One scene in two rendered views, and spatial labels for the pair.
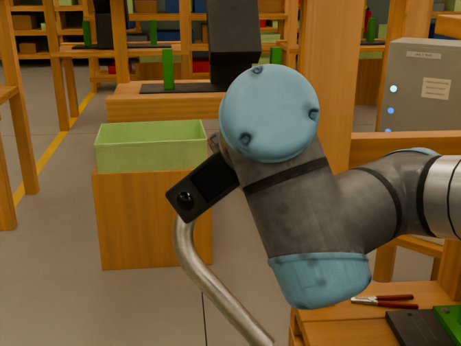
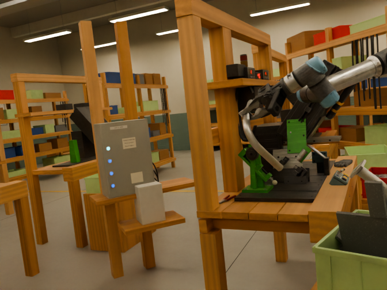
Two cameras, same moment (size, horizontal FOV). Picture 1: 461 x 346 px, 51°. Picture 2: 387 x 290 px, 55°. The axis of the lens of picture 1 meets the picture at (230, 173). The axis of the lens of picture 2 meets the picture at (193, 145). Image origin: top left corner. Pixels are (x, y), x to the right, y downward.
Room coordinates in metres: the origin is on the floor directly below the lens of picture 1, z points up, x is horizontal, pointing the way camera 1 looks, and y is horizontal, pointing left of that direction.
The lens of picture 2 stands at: (0.07, 1.44, 1.41)
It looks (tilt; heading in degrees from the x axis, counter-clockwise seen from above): 6 degrees down; 301
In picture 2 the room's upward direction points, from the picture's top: 6 degrees counter-clockwise
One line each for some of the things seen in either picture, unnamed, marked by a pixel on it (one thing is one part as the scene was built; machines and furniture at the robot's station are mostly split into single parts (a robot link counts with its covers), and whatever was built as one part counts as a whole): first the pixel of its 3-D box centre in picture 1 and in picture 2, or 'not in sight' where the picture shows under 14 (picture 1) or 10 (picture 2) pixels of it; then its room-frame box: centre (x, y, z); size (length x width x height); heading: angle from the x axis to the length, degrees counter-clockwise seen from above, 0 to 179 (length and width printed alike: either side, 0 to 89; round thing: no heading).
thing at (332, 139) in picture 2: not in sight; (308, 140); (0.65, -1.01, 1.11); 0.39 x 0.16 x 0.03; 4
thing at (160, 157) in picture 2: not in sight; (135, 126); (5.20, -4.84, 1.14); 2.45 x 0.55 x 2.28; 96
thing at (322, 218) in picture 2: not in sight; (340, 187); (0.47, -0.94, 0.82); 1.50 x 0.14 x 0.15; 94
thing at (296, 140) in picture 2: not in sight; (297, 135); (0.68, -0.85, 1.17); 0.13 x 0.12 x 0.20; 94
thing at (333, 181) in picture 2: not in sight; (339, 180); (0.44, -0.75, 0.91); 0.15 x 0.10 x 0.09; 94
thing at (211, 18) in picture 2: not in sight; (235, 28); (1.05, -0.90, 1.89); 1.50 x 0.09 x 0.09; 94
